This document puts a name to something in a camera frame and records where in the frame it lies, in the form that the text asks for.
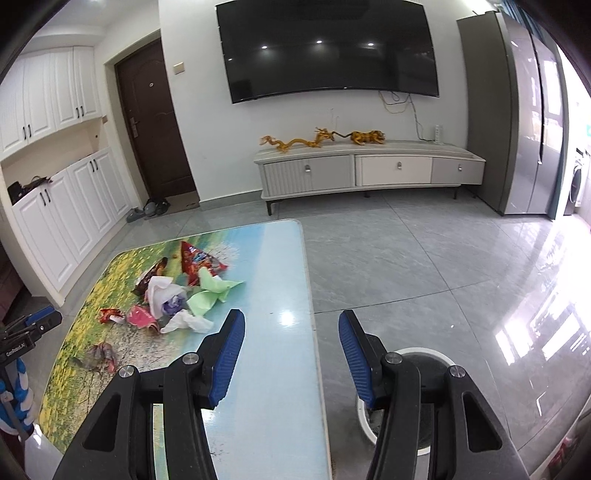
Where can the black bag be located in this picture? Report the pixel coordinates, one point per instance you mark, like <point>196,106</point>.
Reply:
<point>17,191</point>

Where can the white lower cabinets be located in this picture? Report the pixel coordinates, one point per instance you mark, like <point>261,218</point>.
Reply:
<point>69,212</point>

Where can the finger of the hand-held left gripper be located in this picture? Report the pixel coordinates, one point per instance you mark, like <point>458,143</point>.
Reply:
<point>42,320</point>

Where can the white cabinets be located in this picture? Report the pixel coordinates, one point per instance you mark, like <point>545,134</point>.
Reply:
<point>69,212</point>
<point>46,97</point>

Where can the white plastic bag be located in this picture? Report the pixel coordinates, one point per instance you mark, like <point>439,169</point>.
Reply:
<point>159,290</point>

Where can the white upper cabinets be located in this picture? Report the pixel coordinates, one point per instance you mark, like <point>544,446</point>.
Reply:
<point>46,97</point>

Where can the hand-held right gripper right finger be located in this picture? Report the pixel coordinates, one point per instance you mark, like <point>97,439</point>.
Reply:
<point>355,355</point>

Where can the dark shoes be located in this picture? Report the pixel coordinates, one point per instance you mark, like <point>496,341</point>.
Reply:
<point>156,206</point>

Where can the white power strip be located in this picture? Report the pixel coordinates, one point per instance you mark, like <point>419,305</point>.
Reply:
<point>438,134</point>

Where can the white television stand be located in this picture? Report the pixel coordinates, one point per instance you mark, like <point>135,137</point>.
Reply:
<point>369,170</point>

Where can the small red wrapper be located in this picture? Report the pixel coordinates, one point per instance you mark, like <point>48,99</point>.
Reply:
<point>111,315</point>

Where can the white tissue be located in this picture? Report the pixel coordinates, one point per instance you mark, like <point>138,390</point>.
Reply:
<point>189,321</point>

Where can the pink wrapper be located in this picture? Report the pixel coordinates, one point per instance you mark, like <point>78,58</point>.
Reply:
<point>141,317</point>

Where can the black wall television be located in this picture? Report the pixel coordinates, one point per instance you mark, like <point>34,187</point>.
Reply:
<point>323,46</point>

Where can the clear wrapper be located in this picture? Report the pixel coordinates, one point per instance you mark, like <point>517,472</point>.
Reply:
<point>99,353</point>

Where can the beige wall switch panel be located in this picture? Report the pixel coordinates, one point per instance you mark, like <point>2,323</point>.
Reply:
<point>178,68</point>

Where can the light green paper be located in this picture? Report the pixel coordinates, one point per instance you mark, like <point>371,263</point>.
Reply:
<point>201,302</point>

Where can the grey slippers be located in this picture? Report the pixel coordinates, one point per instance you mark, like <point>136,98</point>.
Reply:
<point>135,215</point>

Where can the dark brown door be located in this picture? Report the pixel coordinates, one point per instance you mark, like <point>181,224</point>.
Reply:
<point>152,129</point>

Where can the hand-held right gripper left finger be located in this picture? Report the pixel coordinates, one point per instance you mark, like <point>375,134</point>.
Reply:
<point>226,360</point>

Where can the brown snack wrapper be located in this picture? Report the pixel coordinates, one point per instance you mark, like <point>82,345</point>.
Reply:
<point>154,272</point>

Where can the white washing machine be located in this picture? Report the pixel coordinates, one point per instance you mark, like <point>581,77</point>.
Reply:
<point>577,184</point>

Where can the purple wrapper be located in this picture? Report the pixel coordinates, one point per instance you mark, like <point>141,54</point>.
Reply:
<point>174,304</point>

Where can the white trash bin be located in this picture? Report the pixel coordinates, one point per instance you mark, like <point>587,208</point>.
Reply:
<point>429,415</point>

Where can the golden tiger figurine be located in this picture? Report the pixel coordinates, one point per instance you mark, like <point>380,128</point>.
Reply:
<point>364,137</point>

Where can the grey refrigerator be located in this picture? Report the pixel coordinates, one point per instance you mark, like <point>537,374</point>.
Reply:
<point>521,138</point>

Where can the golden dragon figurine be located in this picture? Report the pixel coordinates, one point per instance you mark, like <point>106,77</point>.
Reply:
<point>295,142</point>

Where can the red snack wrapper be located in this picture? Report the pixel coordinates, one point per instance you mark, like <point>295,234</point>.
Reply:
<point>194,258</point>

